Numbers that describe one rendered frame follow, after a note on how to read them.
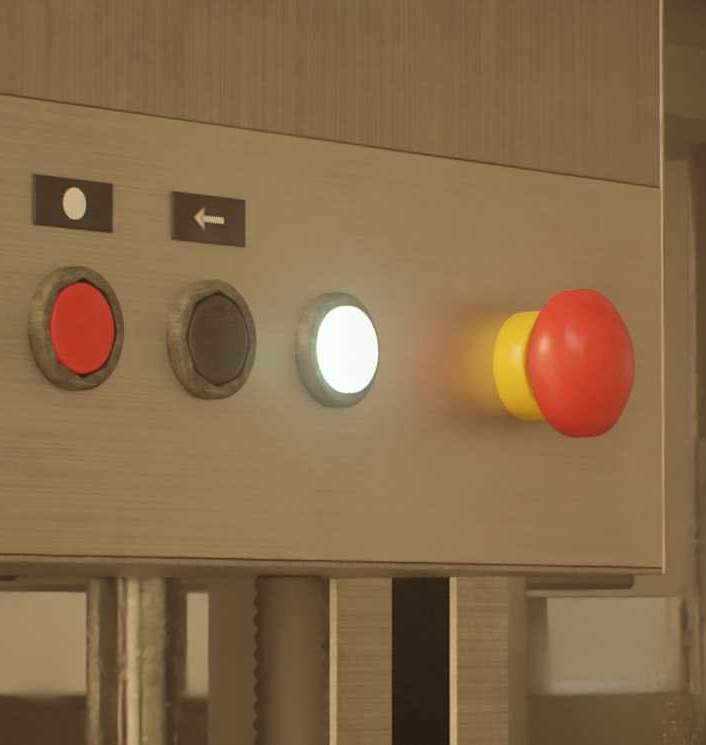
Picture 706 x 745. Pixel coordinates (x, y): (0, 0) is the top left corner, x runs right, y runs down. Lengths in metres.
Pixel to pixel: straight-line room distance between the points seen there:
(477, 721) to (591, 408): 0.26
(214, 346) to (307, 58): 0.09
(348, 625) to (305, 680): 0.12
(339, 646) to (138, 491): 0.30
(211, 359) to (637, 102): 0.20
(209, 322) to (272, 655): 0.18
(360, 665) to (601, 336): 0.23
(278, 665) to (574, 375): 0.14
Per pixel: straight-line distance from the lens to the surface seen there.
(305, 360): 1.02
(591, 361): 1.07
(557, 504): 1.11
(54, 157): 0.96
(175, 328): 0.99
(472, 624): 1.32
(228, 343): 1.00
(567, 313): 1.07
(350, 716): 1.27
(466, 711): 1.31
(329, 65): 1.04
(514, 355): 1.08
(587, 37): 1.13
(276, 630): 1.15
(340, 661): 1.27
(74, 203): 0.96
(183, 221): 0.99
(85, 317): 0.96
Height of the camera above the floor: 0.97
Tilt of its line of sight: 4 degrees up
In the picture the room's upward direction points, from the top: straight up
